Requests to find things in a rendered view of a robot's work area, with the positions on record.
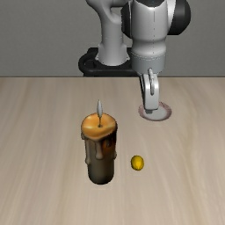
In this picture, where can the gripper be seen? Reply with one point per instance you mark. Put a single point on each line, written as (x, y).
(150, 99)

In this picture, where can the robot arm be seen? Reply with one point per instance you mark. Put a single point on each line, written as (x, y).
(149, 35)

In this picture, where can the small pale pink plate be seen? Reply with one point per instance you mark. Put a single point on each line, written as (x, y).
(164, 113)

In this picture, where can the yellow lemon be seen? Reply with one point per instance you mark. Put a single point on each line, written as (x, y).
(137, 163)

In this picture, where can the brown dripping wax candle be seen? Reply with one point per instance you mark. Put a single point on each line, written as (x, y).
(99, 158)

